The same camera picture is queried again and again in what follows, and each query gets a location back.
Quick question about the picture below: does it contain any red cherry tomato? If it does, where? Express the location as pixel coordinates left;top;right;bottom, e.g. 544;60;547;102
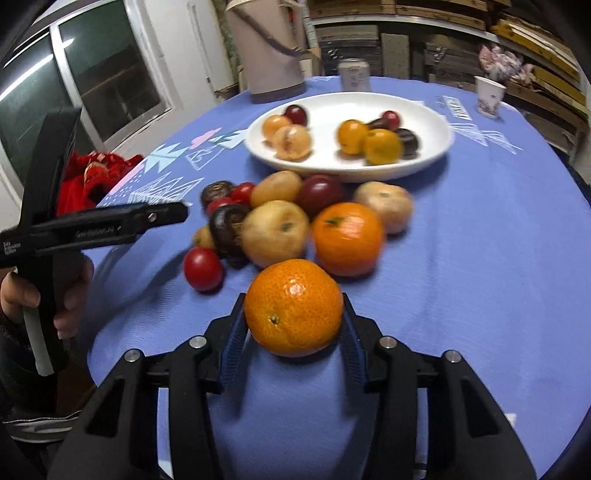
183;247;224;292

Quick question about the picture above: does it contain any small orange-tan fruit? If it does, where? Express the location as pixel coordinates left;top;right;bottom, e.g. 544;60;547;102
262;114;293;143

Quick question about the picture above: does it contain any large orange mandarin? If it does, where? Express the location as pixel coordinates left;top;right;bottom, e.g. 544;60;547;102
243;259;344;358

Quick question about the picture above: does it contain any dark red plum front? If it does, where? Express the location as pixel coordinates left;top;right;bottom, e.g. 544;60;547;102
283;104;308;127

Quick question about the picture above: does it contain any dark red plum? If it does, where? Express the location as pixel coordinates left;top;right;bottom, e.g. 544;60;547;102
295;174;346;219
283;104;308;127

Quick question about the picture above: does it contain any yellow orange citrus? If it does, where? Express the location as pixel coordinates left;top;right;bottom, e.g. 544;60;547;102
363;129;404;165

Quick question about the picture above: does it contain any dark brown mangosteen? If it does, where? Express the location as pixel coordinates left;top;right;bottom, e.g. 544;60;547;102
395;128;420;159

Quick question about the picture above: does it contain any small red tomato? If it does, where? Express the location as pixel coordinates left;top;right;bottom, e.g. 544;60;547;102
382;110;402;131

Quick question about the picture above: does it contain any reddish brown passion fruit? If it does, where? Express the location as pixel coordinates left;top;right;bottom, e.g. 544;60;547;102
367;118;391;130

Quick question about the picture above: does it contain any left hand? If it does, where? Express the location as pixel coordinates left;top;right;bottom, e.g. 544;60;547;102
0;255;95;341

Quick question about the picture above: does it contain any red cloth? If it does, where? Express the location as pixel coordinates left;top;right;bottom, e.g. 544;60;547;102
56;151;143;216

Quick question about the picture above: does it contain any small tan fruit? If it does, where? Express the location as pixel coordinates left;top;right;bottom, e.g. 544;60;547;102
192;225;215;250

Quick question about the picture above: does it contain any dark mangosteen at back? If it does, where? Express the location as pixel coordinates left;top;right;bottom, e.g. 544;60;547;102
200;180;235;209

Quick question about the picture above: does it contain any dark mangosteen in pile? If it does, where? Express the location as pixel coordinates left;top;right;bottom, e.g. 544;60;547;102
208;204;249;269

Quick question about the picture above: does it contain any red tomato at back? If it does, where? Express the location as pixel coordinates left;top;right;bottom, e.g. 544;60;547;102
230;182;256;208

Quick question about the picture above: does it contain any window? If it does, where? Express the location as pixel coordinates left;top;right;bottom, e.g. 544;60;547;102
1;1;167;183

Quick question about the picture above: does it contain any blue patterned tablecloth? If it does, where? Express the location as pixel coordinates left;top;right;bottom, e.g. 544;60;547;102
79;78;590;479

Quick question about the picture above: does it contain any large tan pear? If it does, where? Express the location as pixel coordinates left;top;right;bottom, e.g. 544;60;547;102
240;200;310;268

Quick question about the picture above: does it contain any tan potato-like fruit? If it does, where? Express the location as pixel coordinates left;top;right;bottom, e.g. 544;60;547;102
250;170;303;208

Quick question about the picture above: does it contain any tan onion on plate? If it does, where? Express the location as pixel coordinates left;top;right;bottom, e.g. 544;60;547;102
271;124;312;161

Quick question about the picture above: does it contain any tan round pear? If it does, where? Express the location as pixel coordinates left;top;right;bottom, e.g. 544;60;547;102
353;181;414;235

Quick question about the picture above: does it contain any white oval plate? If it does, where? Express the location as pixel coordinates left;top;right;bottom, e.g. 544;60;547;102
245;92;455;183

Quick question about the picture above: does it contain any beige thermos jug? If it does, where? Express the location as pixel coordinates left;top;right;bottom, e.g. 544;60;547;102
225;0;307;104

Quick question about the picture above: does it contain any yellow citrus on plate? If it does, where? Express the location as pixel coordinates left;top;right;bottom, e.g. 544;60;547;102
337;119;369;156

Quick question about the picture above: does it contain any grey printed can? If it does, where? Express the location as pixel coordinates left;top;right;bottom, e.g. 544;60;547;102
338;58;372;92

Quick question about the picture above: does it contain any white floral paper cup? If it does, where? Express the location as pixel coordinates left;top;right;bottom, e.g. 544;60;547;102
475;76;506;119

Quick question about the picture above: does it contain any pink crumpled cloth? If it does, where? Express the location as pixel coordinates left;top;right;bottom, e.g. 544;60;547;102
479;45;534;86

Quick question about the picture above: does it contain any wooden shelf with boards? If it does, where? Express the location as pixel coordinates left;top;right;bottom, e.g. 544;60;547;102
308;1;590;151

